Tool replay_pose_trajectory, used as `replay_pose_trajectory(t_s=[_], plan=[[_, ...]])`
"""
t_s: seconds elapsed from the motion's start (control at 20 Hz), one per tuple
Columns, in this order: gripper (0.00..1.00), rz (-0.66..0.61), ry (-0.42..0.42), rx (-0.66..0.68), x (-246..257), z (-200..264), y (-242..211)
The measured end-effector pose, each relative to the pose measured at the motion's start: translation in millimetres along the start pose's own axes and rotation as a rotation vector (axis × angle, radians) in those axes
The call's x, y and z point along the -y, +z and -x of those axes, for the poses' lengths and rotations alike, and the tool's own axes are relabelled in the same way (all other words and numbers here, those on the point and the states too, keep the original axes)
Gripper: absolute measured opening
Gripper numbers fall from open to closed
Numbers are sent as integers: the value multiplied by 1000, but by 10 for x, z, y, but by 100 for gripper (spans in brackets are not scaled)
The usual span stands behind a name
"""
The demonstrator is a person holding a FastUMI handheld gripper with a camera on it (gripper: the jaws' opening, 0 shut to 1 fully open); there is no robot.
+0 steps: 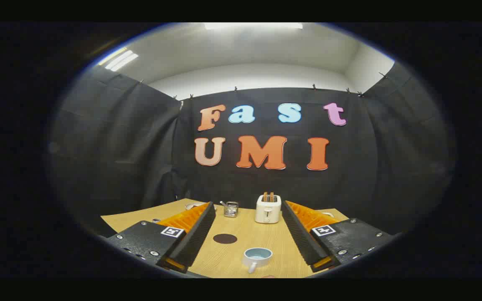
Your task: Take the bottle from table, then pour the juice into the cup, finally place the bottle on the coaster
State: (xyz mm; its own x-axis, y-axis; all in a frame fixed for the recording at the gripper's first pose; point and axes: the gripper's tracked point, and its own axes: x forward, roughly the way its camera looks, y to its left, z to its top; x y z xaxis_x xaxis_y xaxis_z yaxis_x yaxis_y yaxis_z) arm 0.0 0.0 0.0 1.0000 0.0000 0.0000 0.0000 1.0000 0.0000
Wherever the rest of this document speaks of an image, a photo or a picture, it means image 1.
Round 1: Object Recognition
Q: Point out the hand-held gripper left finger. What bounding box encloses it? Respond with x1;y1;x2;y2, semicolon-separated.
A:
106;202;216;274

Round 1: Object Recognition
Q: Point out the ceiling light panel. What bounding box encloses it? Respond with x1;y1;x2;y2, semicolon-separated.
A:
205;23;303;30
99;47;139;71

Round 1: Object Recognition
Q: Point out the black backdrop cloth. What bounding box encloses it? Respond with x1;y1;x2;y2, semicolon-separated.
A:
49;63;455;239

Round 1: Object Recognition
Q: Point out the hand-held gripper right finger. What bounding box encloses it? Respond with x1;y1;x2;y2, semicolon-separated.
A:
281;201;396;273

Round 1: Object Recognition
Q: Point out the white cup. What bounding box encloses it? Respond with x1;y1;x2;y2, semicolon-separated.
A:
242;247;273;274

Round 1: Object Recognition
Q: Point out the white toaster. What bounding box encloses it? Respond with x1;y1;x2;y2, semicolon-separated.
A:
255;194;282;224

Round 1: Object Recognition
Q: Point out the wooden table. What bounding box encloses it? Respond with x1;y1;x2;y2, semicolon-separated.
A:
101;199;350;278

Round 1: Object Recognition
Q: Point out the wire mesh utensil basket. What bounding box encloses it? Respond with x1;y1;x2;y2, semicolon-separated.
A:
220;201;239;218

